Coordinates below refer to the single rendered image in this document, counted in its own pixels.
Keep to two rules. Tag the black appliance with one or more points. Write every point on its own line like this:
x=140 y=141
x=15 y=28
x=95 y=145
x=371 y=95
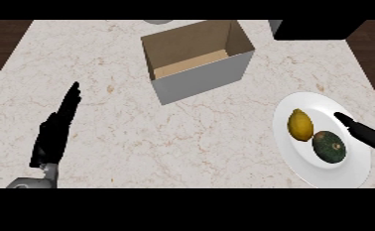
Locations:
x=317 y=29

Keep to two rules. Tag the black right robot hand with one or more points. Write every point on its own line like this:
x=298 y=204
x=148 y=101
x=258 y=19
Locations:
x=356 y=130

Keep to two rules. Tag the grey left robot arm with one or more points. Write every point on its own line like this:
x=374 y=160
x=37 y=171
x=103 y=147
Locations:
x=35 y=179

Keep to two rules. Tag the grey round object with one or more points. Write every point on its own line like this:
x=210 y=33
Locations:
x=157 y=21

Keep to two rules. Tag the white plate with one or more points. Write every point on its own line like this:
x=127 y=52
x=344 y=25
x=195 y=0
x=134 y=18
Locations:
x=312 y=160

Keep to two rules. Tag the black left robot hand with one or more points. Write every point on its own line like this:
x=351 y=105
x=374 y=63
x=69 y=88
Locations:
x=55 y=132

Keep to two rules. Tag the yellow lemon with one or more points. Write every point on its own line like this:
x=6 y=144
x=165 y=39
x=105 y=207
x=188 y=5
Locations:
x=300 y=125

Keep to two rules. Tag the open cardboard box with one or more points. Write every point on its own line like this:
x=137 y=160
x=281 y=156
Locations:
x=198 y=59

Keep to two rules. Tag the dark green squash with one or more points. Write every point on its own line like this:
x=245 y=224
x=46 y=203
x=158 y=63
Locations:
x=329 y=147

